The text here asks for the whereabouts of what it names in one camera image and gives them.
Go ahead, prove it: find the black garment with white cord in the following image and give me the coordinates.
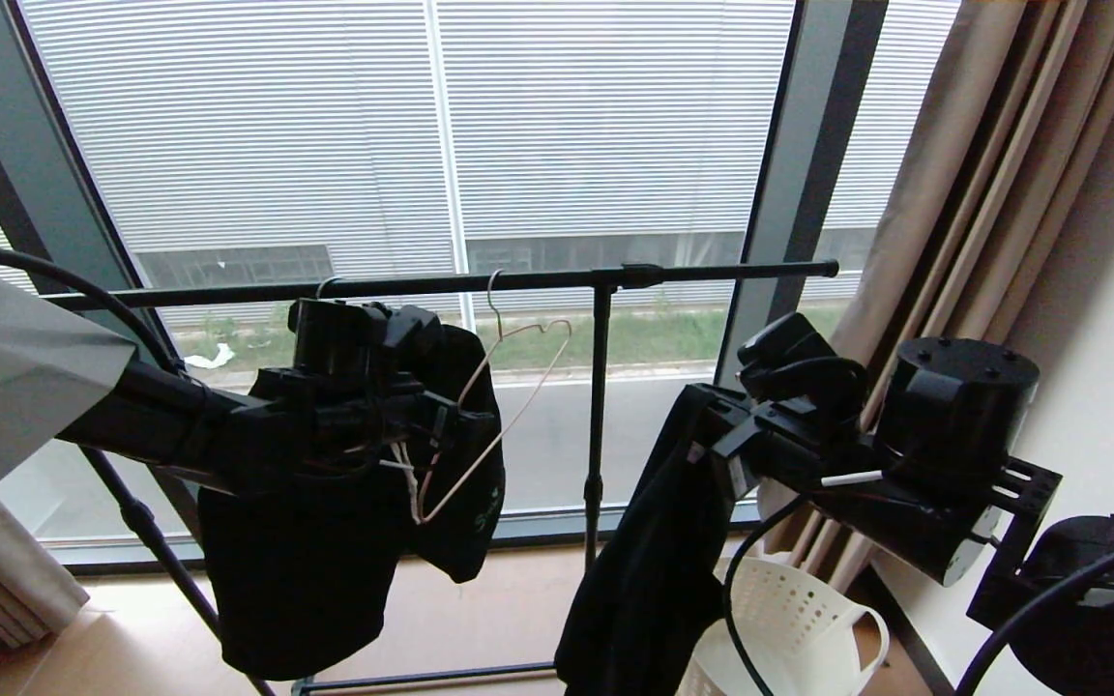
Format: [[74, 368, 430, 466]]
[[197, 324, 508, 682]]

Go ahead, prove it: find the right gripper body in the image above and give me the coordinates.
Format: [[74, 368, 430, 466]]
[[707, 391, 885, 506]]

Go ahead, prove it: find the white laundry basket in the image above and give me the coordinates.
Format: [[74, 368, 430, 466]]
[[678, 554, 892, 696]]

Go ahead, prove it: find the window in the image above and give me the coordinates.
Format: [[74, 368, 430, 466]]
[[0, 0, 964, 571]]

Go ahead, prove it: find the brown curtain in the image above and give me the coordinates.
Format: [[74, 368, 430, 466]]
[[0, 493, 92, 651], [760, 0, 1114, 591]]

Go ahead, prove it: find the black clothes rack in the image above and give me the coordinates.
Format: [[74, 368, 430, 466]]
[[35, 259, 840, 696]]

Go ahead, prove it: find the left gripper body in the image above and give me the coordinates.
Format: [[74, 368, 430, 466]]
[[371, 385, 502, 457]]

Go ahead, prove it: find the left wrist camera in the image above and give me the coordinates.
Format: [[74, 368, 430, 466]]
[[378, 304, 447, 373]]

